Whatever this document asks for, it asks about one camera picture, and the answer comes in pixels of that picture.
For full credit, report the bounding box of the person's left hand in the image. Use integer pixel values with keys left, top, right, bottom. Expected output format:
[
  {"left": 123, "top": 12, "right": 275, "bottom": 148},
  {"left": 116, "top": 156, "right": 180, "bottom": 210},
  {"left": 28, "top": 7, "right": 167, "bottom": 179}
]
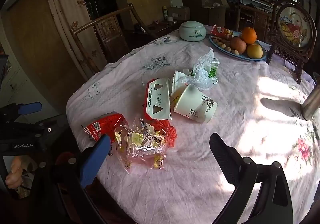
[{"left": 5, "top": 155, "right": 32, "bottom": 189}]

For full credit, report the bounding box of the white printed paper cup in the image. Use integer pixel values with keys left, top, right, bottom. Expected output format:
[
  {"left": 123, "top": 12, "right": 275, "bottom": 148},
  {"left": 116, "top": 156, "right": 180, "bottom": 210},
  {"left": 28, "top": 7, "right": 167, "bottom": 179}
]
[{"left": 173, "top": 84, "right": 218, "bottom": 124}]

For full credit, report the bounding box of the yellow pear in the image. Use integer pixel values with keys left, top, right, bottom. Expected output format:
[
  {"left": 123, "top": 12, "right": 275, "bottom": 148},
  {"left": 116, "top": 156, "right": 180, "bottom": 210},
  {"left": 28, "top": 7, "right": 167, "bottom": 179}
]
[{"left": 246, "top": 43, "right": 263, "bottom": 59}]

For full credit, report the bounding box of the red plastic string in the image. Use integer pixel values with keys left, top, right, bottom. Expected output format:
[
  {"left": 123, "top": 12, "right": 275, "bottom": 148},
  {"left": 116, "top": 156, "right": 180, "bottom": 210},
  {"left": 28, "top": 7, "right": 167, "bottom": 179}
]
[{"left": 150, "top": 119, "right": 177, "bottom": 148}]

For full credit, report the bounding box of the red apple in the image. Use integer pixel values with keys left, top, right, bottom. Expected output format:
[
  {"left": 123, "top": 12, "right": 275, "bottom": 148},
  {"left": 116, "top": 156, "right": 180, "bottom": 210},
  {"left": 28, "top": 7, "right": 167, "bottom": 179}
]
[{"left": 230, "top": 36, "right": 247, "bottom": 54}]

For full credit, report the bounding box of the clear plastic wrapper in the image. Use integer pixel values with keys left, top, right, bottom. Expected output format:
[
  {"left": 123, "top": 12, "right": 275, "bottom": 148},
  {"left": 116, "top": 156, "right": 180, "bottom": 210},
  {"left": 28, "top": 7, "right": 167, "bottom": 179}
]
[{"left": 110, "top": 118, "right": 170, "bottom": 171}]

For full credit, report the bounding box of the floral curtain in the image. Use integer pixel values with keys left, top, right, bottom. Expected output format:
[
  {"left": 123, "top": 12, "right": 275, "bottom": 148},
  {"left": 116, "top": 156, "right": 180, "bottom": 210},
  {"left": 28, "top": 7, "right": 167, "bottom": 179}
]
[{"left": 41, "top": 0, "right": 108, "bottom": 82}]

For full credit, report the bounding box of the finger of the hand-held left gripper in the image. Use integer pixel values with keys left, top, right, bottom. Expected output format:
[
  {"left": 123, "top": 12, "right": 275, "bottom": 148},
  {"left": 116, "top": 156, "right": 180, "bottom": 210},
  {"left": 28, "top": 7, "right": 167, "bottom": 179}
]
[{"left": 0, "top": 102, "right": 42, "bottom": 124}]

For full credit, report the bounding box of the brown wooden cabinet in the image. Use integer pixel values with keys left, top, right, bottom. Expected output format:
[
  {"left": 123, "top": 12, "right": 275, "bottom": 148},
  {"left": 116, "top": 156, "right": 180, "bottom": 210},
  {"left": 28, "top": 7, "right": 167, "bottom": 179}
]
[{"left": 236, "top": 5, "right": 272, "bottom": 37}]

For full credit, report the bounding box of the blue oval fruit plate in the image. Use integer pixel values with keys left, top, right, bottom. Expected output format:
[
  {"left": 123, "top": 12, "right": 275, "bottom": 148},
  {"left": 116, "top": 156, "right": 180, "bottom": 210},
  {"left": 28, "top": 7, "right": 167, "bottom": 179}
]
[{"left": 209, "top": 35, "right": 267, "bottom": 62}]

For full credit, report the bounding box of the clear plastic bag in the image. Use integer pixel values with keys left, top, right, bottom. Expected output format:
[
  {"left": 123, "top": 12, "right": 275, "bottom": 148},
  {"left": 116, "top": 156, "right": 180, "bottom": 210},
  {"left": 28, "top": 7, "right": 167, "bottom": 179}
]
[{"left": 180, "top": 51, "right": 220, "bottom": 92}]

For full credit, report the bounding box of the carved wooden chair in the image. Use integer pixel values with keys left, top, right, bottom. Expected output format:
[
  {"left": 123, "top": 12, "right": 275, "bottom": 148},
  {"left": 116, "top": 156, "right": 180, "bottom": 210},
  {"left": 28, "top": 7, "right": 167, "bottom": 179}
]
[{"left": 69, "top": 3, "right": 160, "bottom": 69}]

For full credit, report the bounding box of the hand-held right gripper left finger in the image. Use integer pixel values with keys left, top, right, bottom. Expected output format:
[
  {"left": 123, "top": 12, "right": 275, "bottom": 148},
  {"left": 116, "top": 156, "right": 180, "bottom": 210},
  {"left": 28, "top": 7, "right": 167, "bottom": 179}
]
[{"left": 51, "top": 134, "right": 112, "bottom": 224}]

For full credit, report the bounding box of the red snack packet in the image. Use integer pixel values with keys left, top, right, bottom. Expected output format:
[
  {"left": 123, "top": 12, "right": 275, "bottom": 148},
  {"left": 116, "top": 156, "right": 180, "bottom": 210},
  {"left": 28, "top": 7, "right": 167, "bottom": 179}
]
[{"left": 81, "top": 112, "right": 129, "bottom": 143}]

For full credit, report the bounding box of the orange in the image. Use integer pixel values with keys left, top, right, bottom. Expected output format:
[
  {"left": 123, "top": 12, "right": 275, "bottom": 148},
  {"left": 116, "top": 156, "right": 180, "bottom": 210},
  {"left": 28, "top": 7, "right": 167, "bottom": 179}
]
[{"left": 241, "top": 27, "right": 257, "bottom": 44}]

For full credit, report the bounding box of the pink floral tablecloth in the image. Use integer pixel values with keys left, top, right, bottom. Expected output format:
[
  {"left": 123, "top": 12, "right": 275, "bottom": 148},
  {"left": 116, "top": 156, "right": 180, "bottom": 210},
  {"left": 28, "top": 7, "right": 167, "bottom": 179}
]
[{"left": 66, "top": 25, "right": 320, "bottom": 224}]

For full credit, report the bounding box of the round embroidered table screen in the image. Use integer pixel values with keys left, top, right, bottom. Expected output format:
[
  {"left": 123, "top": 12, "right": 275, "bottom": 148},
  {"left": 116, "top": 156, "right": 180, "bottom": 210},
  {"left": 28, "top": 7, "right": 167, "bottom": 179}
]
[{"left": 267, "top": 0, "right": 317, "bottom": 84}]

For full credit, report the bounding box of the pale green ceramic jar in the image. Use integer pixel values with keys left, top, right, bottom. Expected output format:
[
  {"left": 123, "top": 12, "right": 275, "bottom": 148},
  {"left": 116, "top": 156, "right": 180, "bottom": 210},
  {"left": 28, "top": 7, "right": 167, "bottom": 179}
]
[{"left": 179, "top": 21, "right": 206, "bottom": 41}]

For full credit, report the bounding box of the cardboard box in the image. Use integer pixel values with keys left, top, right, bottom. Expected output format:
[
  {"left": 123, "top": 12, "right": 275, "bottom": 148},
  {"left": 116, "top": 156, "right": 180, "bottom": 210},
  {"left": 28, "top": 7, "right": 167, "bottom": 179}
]
[{"left": 169, "top": 6, "right": 190, "bottom": 20}]

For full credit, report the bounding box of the red and white carton box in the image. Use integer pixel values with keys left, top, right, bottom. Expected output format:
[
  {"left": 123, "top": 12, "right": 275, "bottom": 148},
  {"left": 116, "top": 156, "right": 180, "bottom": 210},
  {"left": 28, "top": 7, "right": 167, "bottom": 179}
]
[{"left": 142, "top": 77, "right": 173, "bottom": 121}]

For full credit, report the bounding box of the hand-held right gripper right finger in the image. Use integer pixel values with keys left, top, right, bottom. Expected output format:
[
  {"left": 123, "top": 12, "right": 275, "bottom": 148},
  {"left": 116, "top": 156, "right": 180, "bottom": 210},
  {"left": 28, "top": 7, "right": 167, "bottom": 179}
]
[{"left": 209, "top": 133, "right": 293, "bottom": 224}]

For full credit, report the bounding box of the green tissue packet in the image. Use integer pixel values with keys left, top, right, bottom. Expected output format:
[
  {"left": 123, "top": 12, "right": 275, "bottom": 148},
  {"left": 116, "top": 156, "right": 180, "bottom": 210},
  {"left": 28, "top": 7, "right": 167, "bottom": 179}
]
[{"left": 207, "top": 60, "right": 220, "bottom": 84}]

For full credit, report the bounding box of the metal bottle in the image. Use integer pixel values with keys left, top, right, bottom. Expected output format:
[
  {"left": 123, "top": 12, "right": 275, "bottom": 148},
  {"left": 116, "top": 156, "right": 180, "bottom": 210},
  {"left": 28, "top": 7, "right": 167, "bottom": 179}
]
[{"left": 301, "top": 86, "right": 320, "bottom": 121}]

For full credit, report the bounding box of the red snack bag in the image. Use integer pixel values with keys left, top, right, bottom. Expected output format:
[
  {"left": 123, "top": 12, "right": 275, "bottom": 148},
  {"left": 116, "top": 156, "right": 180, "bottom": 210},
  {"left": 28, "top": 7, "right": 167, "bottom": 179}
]
[{"left": 210, "top": 25, "right": 242, "bottom": 40}]

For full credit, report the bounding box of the dark wooden side table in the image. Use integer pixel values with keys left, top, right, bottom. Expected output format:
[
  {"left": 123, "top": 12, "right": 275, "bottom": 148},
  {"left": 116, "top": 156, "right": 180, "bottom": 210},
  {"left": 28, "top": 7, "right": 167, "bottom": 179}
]
[{"left": 122, "top": 19, "right": 182, "bottom": 42}]

